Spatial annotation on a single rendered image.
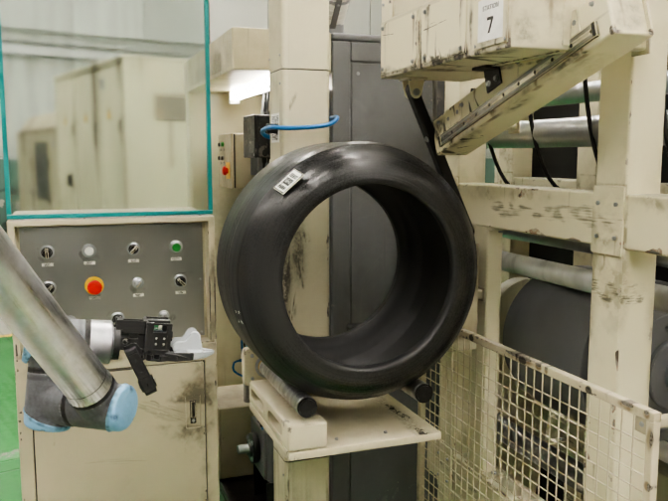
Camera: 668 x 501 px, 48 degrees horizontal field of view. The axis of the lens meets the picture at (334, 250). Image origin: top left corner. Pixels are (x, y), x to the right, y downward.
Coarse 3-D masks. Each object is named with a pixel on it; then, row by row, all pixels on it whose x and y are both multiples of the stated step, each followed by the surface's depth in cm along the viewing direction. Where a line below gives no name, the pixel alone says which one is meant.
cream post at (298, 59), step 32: (288, 0) 185; (320, 0) 187; (288, 32) 186; (320, 32) 188; (288, 64) 187; (320, 64) 189; (288, 96) 188; (320, 96) 190; (320, 128) 191; (320, 224) 195; (288, 256) 193; (320, 256) 196; (288, 288) 194; (320, 288) 197; (320, 320) 198; (288, 480) 200; (320, 480) 203
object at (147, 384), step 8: (128, 352) 153; (136, 352) 153; (128, 360) 153; (136, 360) 154; (136, 368) 154; (144, 368) 154; (136, 376) 154; (144, 376) 155; (152, 376) 157; (144, 384) 155; (152, 384) 155; (144, 392) 155; (152, 392) 156
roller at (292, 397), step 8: (264, 368) 185; (264, 376) 185; (272, 376) 178; (272, 384) 178; (280, 384) 172; (288, 384) 169; (280, 392) 171; (288, 392) 166; (296, 392) 164; (304, 392) 163; (288, 400) 165; (296, 400) 161; (304, 400) 159; (312, 400) 160; (296, 408) 160; (304, 408) 159; (312, 408) 160; (304, 416) 159
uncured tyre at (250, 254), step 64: (256, 192) 158; (320, 192) 152; (384, 192) 187; (448, 192) 165; (256, 256) 151; (448, 256) 182; (256, 320) 153; (384, 320) 192; (448, 320) 166; (320, 384) 159; (384, 384) 163
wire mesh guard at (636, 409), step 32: (512, 352) 167; (576, 384) 146; (512, 416) 170; (640, 416) 130; (480, 448) 183; (544, 448) 159; (608, 448) 139; (480, 480) 184; (512, 480) 171; (576, 480) 149
